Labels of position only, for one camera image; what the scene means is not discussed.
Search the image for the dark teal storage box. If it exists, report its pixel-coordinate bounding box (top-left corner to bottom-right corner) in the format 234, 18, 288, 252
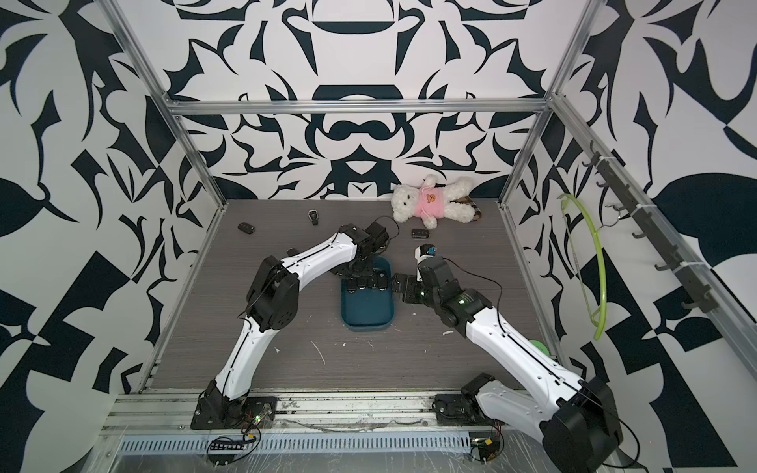
341, 257, 394, 332

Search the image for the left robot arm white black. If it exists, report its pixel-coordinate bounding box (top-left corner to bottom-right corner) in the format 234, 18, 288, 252
195, 223, 390, 428

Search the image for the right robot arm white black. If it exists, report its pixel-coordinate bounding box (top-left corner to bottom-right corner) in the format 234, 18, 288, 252
392, 256, 623, 472

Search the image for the black connector box right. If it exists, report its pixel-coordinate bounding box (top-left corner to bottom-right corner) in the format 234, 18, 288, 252
469, 438, 501, 464

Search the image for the black connector box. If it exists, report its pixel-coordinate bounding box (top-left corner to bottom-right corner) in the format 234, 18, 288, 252
469, 438, 501, 464
205, 437, 246, 465

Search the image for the black connector box left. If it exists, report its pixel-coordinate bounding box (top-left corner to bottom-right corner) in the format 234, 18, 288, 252
205, 437, 246, 465

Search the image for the white teddy bear pink shirt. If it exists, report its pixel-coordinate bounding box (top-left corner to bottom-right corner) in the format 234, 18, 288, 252
390, 175, 481, 230

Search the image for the green tape roll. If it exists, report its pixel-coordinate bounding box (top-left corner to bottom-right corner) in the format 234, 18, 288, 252
530, 340, 551, 357

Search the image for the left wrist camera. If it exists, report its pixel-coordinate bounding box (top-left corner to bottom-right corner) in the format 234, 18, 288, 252
365, 222, 390, 253

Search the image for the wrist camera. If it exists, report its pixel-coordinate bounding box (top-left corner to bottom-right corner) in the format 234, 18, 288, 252
365, 222, 390, 253
415, 244, 436, 267

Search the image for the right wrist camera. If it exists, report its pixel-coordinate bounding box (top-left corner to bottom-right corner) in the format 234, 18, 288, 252
415, 244, 436, 267

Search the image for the car key with metal ring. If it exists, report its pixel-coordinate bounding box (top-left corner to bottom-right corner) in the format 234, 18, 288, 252
308, 209, 319, 226

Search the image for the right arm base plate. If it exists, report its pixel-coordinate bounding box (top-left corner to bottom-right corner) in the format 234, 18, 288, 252
431, 394, 510, 427

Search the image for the green hoop on wall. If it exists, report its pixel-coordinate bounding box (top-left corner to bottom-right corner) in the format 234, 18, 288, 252
558, 193, 608, 341

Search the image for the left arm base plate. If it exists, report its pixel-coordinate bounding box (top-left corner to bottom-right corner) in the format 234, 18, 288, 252
189, 393, 278, 431

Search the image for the black hook rail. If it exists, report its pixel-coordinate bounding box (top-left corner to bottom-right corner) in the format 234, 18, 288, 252
585, 141, 720, 313

